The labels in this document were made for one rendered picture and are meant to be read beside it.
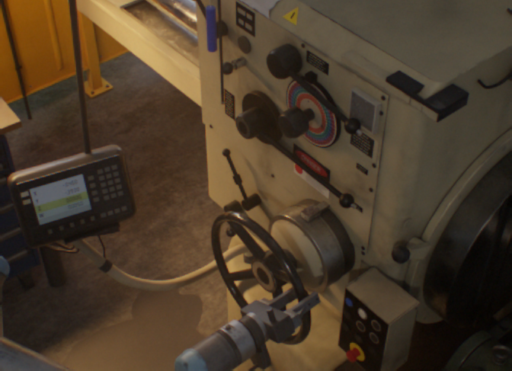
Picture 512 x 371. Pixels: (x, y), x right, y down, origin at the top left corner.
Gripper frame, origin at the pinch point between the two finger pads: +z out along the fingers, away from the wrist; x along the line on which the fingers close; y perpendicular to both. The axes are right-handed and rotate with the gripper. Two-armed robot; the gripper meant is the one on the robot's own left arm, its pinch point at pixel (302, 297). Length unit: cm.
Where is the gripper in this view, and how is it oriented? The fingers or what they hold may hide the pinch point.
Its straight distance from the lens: 191.1
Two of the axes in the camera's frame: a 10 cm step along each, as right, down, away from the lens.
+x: -5.7, -1.4, 8.1
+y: -2.9, -8.9, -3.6
